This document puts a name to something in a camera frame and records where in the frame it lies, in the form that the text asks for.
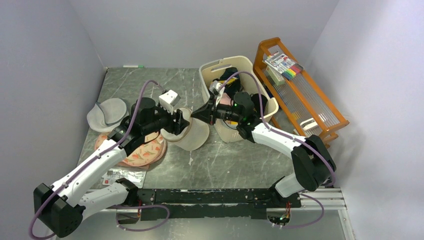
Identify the cream plastic laundry basket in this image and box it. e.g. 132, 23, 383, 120
198, 55, 279, 143

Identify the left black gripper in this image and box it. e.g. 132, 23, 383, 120
142, 101, 190, 135

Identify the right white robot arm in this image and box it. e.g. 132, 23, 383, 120
191, 92, 337, 207

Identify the black bra in basket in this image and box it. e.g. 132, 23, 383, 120
250, 93, 268, 115

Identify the orange wooden rack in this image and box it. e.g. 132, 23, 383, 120
253, 37, 349, 148

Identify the green white marker pen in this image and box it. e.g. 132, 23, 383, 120
122, 65, 145, 69

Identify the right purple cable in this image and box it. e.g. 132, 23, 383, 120
216, 71, 337, 186

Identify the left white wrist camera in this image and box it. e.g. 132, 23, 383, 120
158, 90, 181, 115

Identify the black yellow garment in basket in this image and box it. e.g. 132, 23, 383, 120
211, 66, 246, 95

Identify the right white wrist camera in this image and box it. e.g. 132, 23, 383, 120
209, 80, 231, 106

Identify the white mesh laundry bag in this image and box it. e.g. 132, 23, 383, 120
160, 107, 210, 151

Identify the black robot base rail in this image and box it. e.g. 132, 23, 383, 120
122, 187, 302, 221

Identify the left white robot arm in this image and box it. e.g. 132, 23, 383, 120
33, 97, 191, 238

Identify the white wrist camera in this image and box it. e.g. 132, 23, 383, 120
158, 90, 181, 115
209, 80, 231, 106

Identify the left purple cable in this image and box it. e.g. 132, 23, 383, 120
28, 79, 165, 240

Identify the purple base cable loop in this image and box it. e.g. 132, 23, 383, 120
115, 203, 171, 232

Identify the floral pink laundry bag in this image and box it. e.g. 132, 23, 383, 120
94, 132, 168, 168

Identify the coloured marker pen pack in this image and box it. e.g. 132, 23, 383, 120
263, 51, 304, 80

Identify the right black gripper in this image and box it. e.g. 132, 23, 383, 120
191, 95, 242, 126

